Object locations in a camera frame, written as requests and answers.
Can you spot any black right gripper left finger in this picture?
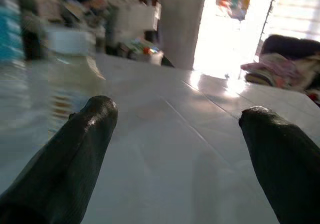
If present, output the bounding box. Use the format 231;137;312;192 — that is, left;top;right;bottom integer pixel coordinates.
0;95;119;224

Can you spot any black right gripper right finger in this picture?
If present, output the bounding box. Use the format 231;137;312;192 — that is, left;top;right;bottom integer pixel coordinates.
237;105;320;224

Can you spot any pile of folded clothes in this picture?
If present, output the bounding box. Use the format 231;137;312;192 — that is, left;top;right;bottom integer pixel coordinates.
240;51;320;95

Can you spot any clear plastic bottle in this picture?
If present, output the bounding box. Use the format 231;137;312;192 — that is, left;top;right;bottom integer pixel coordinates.
46;27;107;120

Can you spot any dark cushion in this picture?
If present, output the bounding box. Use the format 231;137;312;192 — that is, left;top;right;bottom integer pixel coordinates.
260;33;320;61

